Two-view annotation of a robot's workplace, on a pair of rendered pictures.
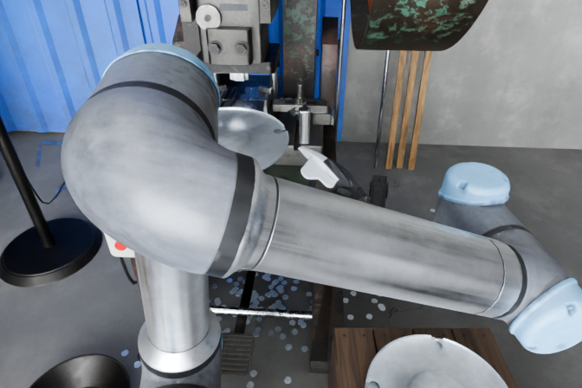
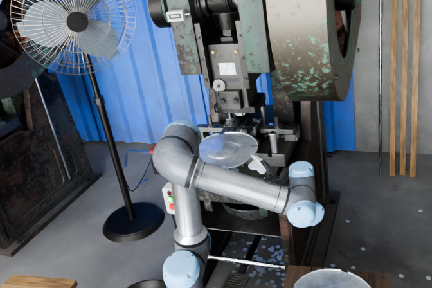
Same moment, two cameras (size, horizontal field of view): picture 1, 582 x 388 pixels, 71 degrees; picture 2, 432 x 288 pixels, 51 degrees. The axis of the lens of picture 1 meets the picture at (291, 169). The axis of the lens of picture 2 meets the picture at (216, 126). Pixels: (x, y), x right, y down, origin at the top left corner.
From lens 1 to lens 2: 0.99 m
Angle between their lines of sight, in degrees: 20
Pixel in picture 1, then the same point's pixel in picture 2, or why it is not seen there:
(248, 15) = (240, 83)
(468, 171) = (297, 164)
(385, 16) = (291, 91)
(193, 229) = (180, 173)
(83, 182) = (157, 161)
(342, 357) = (288, 278)
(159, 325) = (180, 222)
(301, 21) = not seen: hidden behind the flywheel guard
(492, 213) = (298, 180)
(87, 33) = (162, 72)
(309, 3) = not seen: hidden behind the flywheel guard
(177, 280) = (186, 202)
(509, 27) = not seen: outside the picture
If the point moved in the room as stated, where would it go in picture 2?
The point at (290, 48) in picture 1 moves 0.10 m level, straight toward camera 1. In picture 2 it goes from (276, 92) to (272, 101)
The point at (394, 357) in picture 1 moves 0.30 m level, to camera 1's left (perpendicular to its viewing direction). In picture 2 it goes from (314, 278) to (236, 270)
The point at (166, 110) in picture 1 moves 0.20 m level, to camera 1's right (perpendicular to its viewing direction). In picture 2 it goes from (177, 144) to (245, 144)
